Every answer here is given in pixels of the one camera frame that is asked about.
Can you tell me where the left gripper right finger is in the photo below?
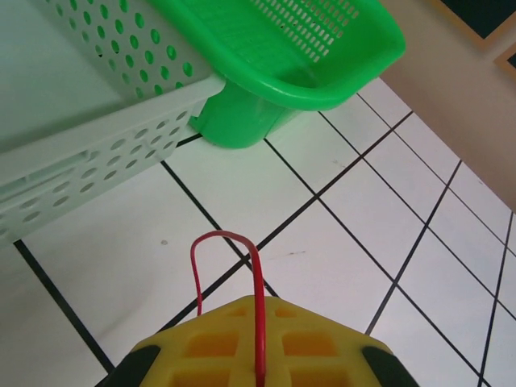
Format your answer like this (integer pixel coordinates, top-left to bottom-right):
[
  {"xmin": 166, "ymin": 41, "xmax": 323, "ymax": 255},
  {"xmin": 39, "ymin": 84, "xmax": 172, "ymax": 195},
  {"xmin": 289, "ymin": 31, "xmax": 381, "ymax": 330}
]
[{"xmin": 260, "ymin": 296, "xmax": 419, "ymax": 387}]

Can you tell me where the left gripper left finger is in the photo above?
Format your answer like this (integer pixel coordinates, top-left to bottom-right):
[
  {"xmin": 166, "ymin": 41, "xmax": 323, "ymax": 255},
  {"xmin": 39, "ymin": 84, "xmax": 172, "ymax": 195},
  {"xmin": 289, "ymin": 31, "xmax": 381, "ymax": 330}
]
[{"xmin": 107, "ymin": 295, "xmax": 261, "ymax": 387}]

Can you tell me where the thin red cable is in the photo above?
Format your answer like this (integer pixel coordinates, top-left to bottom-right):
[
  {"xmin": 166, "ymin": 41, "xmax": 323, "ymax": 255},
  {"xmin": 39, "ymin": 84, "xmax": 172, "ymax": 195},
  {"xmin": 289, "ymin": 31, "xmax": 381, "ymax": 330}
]
[{"xmin": 189, "ymin": 230, "xmax": 268, "ymax": 387}]

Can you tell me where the mint perforated plastic basket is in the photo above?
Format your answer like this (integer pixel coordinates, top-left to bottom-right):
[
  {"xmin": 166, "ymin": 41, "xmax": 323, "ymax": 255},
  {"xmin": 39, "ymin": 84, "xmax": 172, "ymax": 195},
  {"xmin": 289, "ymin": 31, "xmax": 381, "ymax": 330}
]
[{"xmin": 0, "ymin": 0, "xmax": 227, "ymax": 251}]

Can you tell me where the bright green plastic basket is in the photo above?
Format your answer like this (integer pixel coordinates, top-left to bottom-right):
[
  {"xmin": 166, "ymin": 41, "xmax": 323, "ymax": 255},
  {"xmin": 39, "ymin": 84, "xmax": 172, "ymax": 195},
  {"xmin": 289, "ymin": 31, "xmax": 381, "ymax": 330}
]
[{"xmin": 144, "ymin": 0, "xmax": 406, "ymax": 150}]

